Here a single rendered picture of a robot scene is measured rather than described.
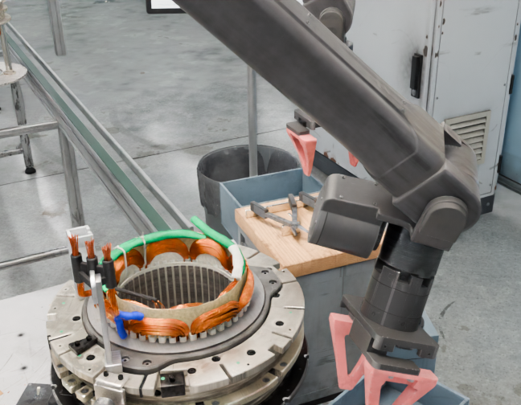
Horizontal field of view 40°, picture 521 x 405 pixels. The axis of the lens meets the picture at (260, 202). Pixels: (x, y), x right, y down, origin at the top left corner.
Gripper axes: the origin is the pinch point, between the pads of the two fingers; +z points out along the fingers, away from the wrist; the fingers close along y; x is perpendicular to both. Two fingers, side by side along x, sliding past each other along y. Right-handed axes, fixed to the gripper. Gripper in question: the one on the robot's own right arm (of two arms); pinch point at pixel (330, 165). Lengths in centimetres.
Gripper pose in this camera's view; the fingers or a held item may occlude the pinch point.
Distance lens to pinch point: 113.0
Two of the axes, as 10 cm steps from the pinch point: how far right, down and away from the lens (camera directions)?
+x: 4.0, 4.0, -8.2
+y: -9.2, 1.9, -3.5
